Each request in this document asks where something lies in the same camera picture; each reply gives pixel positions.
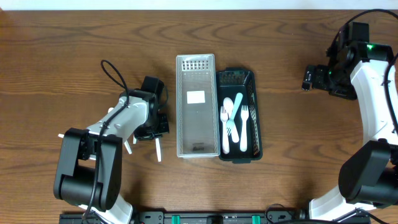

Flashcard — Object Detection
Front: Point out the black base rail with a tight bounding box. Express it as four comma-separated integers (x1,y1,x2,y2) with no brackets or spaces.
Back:
59,210,371,224

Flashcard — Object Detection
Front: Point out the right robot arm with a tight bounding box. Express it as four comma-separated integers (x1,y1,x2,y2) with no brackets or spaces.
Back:
302,22,397,223

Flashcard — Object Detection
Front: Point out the white plastic spoon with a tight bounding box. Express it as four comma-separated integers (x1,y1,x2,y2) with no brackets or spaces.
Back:
223,97,239,143
108,107,132,154
155,138,162,162
132,135,137,144

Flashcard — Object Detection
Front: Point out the black perforated plastic basket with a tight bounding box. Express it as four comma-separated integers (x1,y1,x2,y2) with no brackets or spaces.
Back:
216,68,262,164

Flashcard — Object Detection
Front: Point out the white plastic fork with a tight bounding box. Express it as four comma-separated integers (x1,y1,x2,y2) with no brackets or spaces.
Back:
220,106,229,154
239,105,249,152
226,93,243,135

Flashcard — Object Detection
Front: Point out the white perforated plastic basket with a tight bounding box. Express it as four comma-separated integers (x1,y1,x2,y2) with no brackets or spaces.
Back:
176,54,220,159

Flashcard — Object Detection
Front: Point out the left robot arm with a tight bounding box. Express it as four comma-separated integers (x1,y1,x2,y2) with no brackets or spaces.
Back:
53,77,169,223

